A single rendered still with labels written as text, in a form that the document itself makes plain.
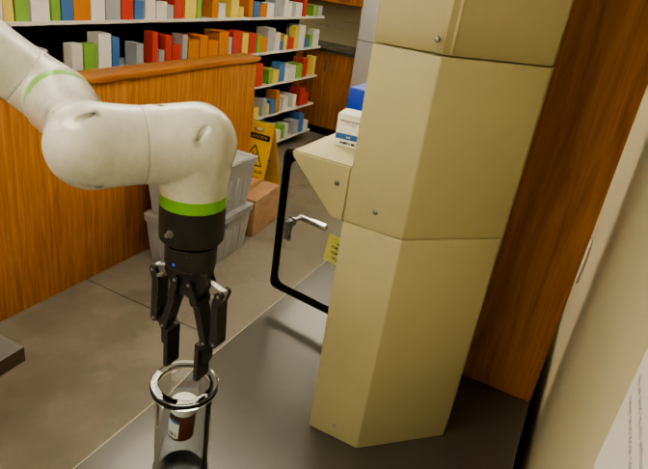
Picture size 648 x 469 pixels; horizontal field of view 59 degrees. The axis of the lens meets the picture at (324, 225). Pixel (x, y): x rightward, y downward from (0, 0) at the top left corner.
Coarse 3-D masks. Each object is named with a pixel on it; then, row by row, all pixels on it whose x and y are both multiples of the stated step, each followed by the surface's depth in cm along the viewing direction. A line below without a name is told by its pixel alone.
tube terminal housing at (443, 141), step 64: (384, 64) 87; (448, 64) 83; (512, 64) 87; (384, 128) 90; (448, 128) 88; (512, 128) 92; (384, 192) 93; (448, 192) 93; (512, 192) 98; (384, 256) 97; (448, 256) 99; (384, 320) 102; (448, 320) 106; (320, 384) 113; (384, 384) 109; (448, 384) 114
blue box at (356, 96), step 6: (360, 84) 114; (354, 90) 110; (360, 90) 110; (348, 96) 111; (354, 96) 111; (360, 96) 110; (348, 102) 112; (354, 102) 111; (360, 102) 111; (354, 108) 112; (360, 108) 111
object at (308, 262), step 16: (304, 176) 139; (288, 192) 144; (304, 192) 141; (288, 208) 145; (304, 208) 142; (320, 208) 139; (304, 224) 144; (320, 224) 141; (336, 224) 138; (304, 240) 145; (320, 240) 142; (336, 240) 139; (288, 256) 150; (304, 256) 147; (320, 256) 144; (336, 256) 141; (288, 272) 151; (304, 272) 148; (320, 272) 145; (304, 288) 150; (320, 288) 146
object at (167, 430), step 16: (160, 368) 94; (176, 368) 96; (192, 368) 96; (208, 368) 96; (160, 384) 94; (176, 384) 97; (192, 384) 98; (208, 384) 95; (160, 400) 88; (176, 400) 88; (192, 400) 89; (160, 416) 91; (176, 416) 90; (192, 416) 90; (160, 432) 92; (176, 432) 91; (192, 432) 92; (160, 448) 94; (176, 448) 92; (192, 448) 93; (160, 464) 95; (176, 464) 94; (192, 464) 95
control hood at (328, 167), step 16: (320, 144) 104; (304, 160) 98; (320, 160) 97; (336, 160) 97; (352, 160) 98; (320, 176) 98; (336, 176) 97; (320, 192) 99; (336, 192) 98; (336, 208) 99
